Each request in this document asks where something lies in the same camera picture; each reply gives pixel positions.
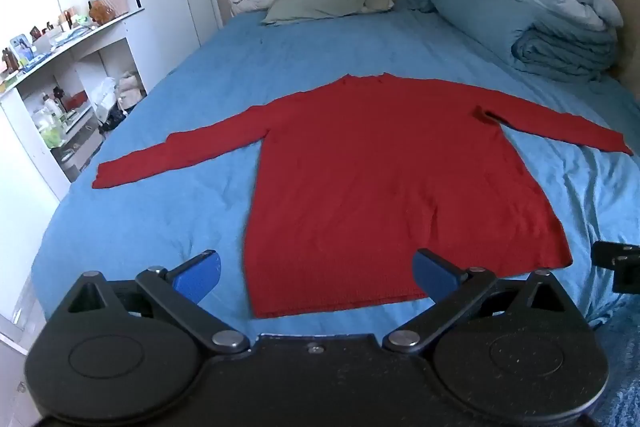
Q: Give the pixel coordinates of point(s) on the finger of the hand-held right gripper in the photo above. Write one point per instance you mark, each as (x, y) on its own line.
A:
(620, 264)

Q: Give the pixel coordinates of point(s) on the black bag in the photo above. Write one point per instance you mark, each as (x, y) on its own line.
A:
(112, 119)

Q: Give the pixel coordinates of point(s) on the beige cloth bag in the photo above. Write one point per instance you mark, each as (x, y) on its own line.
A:
(129, 89)

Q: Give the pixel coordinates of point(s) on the bed with blue sheet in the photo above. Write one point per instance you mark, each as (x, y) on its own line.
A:
(190, 117)

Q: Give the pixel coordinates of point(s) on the brown plush toy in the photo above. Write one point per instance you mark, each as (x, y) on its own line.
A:
(101, 13)

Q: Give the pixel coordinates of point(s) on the pink storage box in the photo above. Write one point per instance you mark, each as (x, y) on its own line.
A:
(119, 2)

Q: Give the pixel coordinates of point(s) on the red knit sweater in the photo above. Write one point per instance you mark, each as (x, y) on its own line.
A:
(380, 187)

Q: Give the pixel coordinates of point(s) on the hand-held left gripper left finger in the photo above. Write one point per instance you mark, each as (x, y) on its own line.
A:
(200, 276)

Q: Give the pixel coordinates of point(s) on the red box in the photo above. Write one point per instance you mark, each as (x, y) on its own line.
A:
(77, 100)

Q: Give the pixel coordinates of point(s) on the blue photo frame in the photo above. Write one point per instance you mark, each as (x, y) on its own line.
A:
(22, 48)

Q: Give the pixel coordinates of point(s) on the white plastic bag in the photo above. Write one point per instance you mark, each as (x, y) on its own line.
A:
(106, 94)

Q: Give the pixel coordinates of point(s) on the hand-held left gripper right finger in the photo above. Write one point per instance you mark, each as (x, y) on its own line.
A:
(431, 274)

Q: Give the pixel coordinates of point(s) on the white shelf unit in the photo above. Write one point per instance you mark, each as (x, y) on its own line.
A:
(100, 47)

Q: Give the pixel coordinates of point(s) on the blue rolled duvet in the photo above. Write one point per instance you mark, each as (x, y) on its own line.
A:
(480, 14)

